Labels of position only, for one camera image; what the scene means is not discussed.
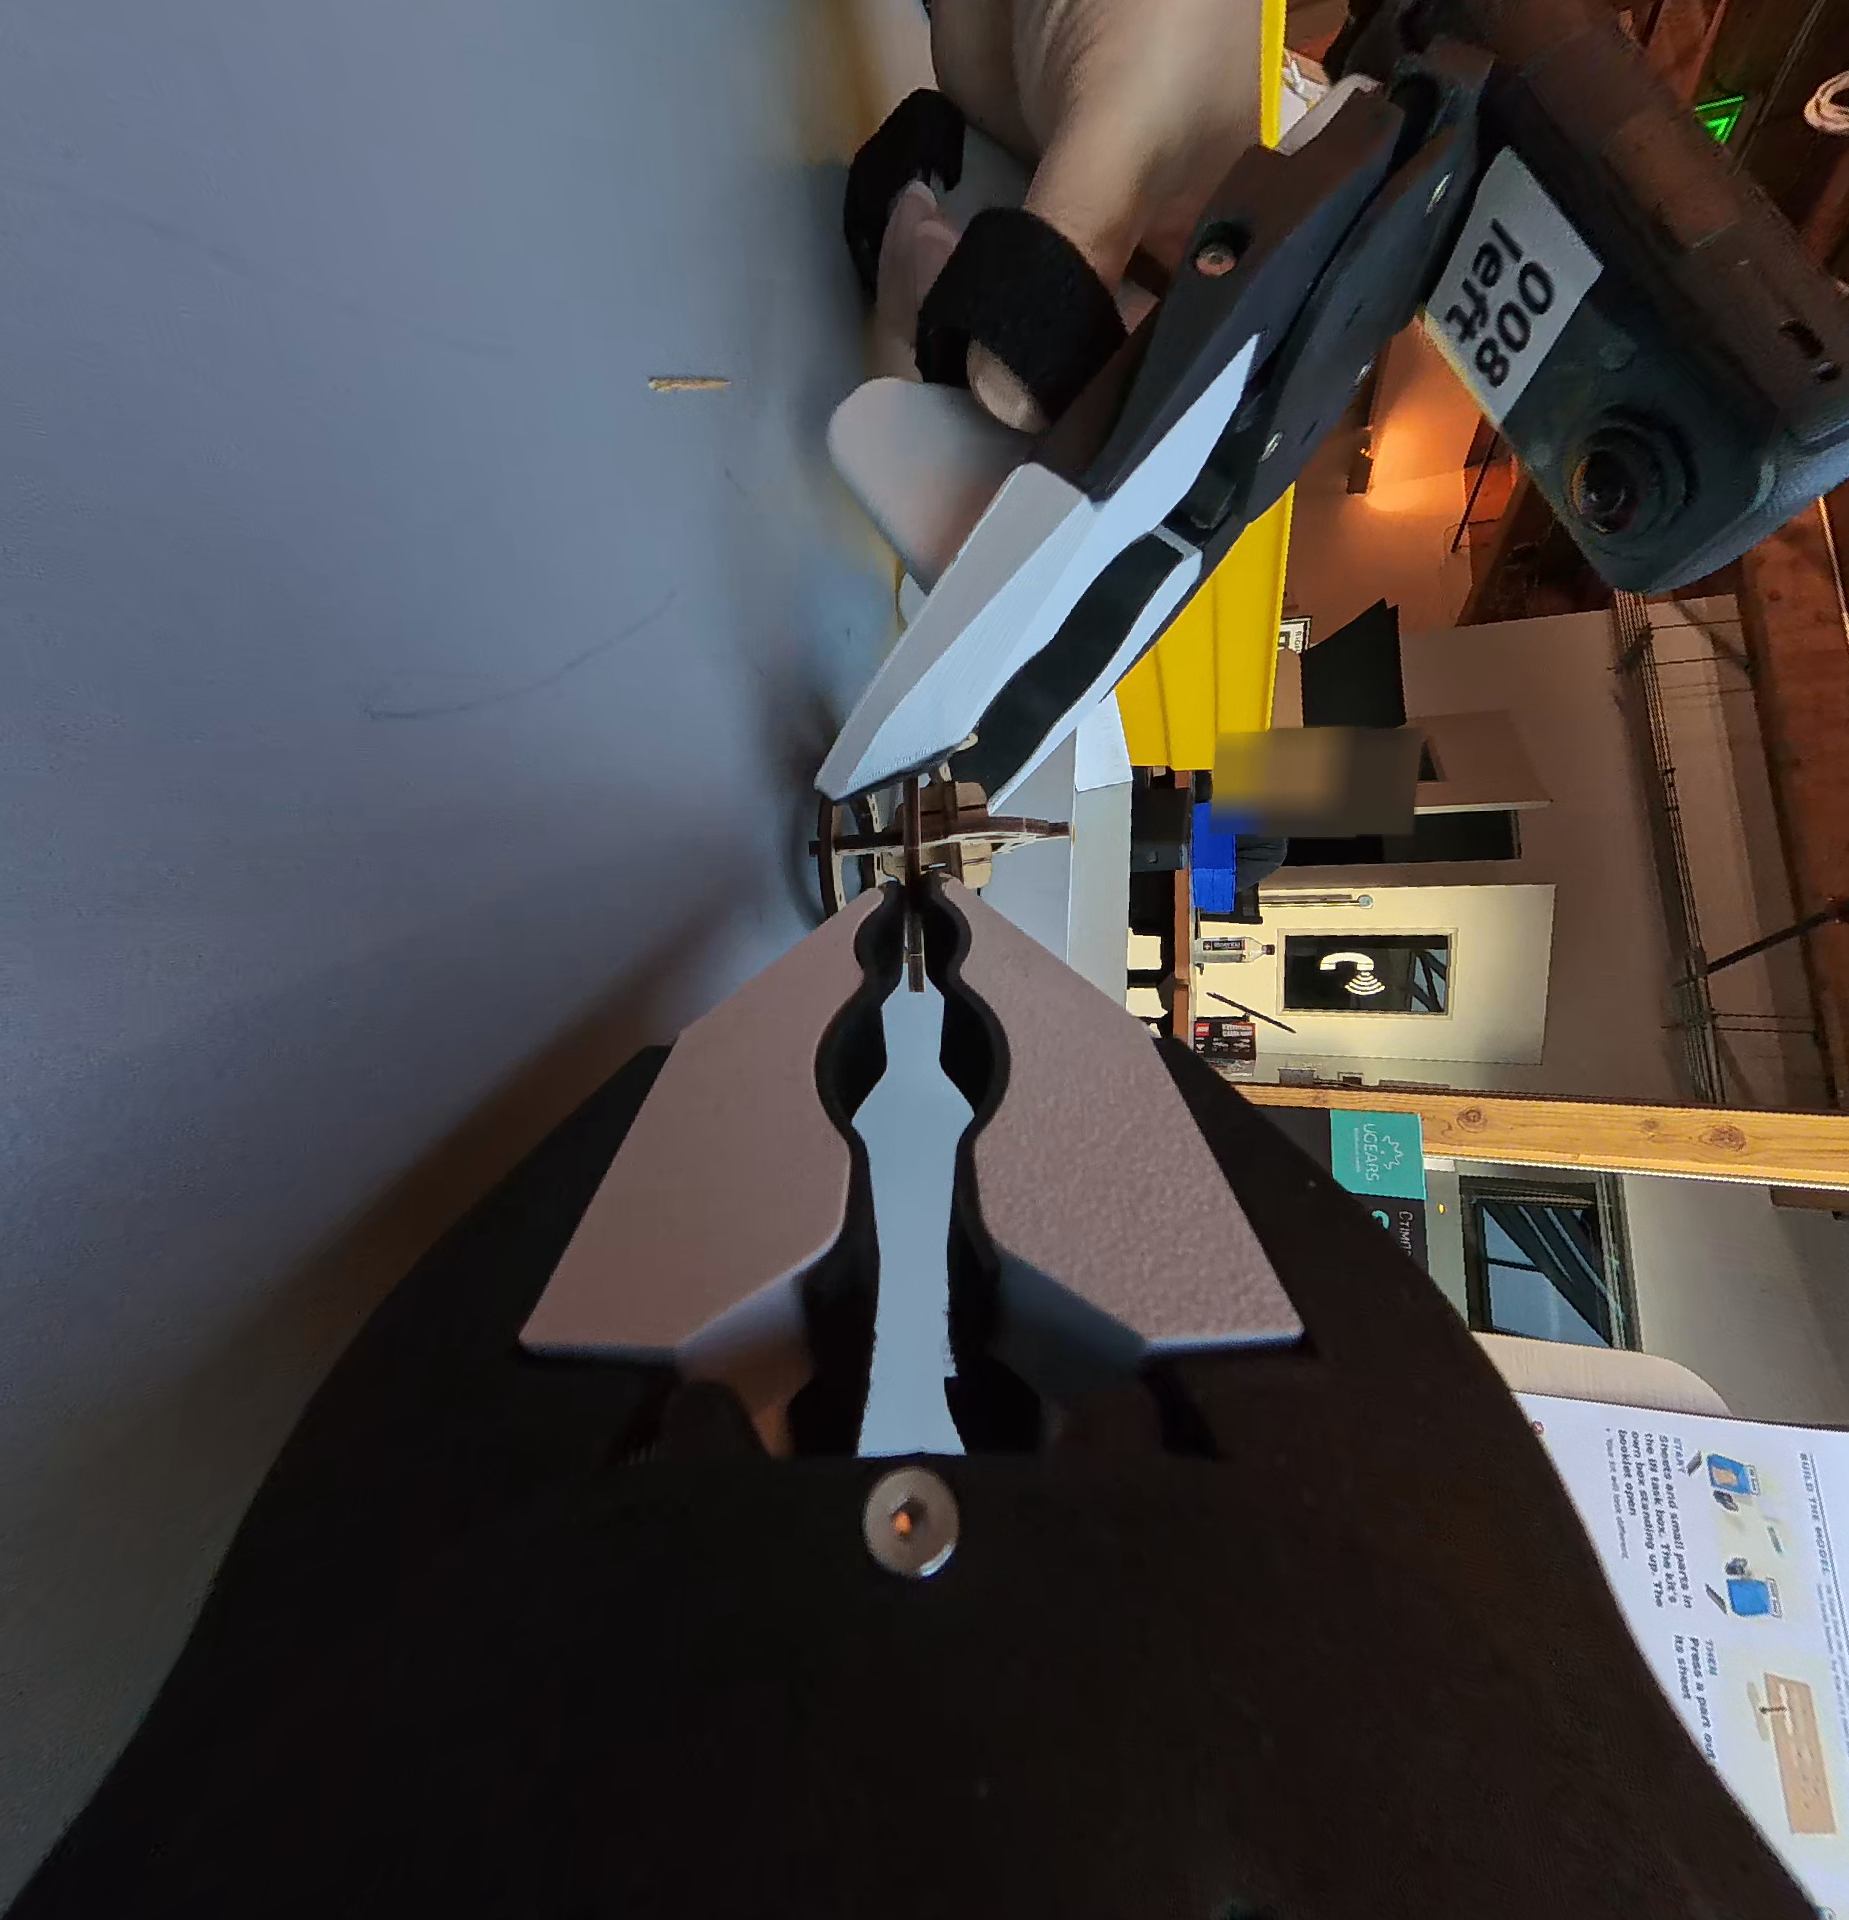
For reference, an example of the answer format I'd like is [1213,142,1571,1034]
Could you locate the wooden beam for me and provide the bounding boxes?
[1241,1084,1849,1199]

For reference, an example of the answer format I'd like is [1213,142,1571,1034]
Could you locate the dark model kit box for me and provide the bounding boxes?
[1253,1107,1475,1332]

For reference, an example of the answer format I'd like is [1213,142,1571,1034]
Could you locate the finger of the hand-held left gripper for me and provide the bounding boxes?
[811,336,1264,802]
[950,526,1204,808]

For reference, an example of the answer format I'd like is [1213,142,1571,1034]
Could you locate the wooden model wheel assembly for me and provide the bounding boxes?
[808,773,1077,917]

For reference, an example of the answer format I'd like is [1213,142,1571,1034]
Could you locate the white instruction sheet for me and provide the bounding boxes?
[1517,1390,1849,1920]

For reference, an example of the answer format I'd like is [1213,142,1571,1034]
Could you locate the beige rounded panel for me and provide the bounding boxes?
[1470,1332,1737,1422]

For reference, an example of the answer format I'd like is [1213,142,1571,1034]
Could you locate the phone sign panel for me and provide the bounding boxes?
[1278,929,1456,1018]

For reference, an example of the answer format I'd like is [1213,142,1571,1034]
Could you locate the white box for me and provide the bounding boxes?
[1013,703,1136,1009]

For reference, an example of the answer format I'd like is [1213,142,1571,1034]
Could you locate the person's left hand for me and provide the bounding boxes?
[866,0,1289,442]

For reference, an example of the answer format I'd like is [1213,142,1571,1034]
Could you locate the metal wire cable tray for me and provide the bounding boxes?
[1610,592,1731,1107]

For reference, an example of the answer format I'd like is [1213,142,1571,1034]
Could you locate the black board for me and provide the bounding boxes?
[1298,602,1407,735]

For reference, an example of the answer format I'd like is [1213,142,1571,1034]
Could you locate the dark framed window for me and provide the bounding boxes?
[1457,1171,1637,1353]

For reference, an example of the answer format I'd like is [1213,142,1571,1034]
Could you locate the blue bin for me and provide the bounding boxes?
[1192,802,1264,917]

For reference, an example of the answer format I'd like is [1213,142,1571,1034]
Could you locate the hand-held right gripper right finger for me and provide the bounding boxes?
[942,876,1307,1458]

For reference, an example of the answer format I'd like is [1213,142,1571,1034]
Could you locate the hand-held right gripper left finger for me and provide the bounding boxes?
[520,883,885,1458]

